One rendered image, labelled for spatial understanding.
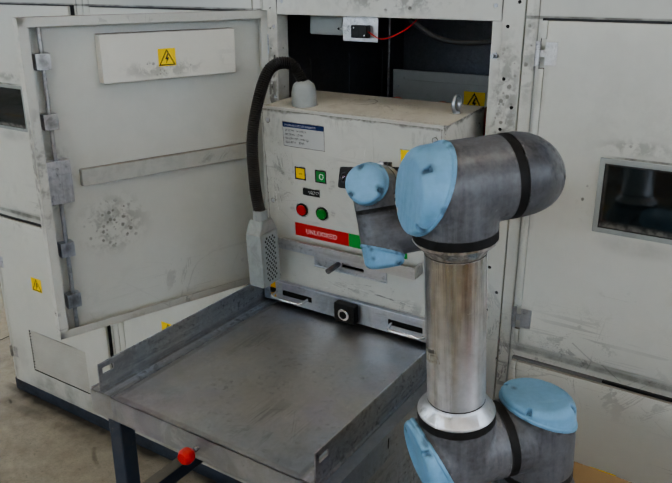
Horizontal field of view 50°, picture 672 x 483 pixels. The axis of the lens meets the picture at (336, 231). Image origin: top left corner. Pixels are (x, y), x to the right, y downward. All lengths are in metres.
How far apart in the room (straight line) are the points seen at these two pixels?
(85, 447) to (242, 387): 1.44
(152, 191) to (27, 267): 1.22
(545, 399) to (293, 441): 0.51
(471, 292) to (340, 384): 0.68
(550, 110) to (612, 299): 0.43
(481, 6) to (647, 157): 0.47
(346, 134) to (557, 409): 0.82
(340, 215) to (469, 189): 0.87
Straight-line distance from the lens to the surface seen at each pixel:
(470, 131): 1.68
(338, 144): 1.69
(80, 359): 2.96
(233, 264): 2.05
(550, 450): 1.17
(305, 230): 1.82
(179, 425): 1.50
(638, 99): 1.55
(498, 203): 0.93
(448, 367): 1.03
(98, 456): 2.91
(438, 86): 2.38
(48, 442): 3.04
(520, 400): 1.15
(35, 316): 3.08
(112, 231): 1.85
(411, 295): 1.72
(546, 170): 0.96
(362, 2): 1.78
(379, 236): 1.29
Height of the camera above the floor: 1.65
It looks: 19 degrees down
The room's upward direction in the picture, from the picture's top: straight up
